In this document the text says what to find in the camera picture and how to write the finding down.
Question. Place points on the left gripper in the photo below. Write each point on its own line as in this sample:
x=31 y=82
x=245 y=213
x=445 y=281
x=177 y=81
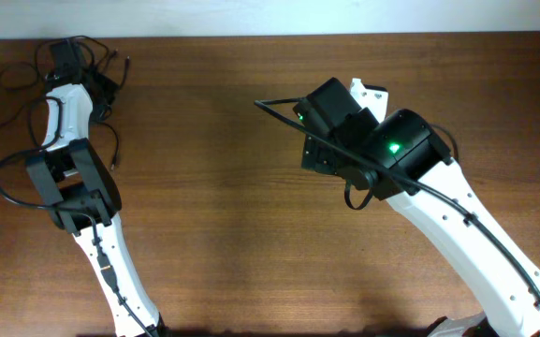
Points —
x=110 y=88

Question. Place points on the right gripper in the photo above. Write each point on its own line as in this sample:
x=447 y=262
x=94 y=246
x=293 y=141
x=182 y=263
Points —
x=315 y=159

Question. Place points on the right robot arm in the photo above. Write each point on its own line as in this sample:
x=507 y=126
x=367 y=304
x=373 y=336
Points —
x=399 y=158

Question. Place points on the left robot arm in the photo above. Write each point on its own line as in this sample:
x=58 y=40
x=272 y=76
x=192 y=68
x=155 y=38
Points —
x=74 y=182

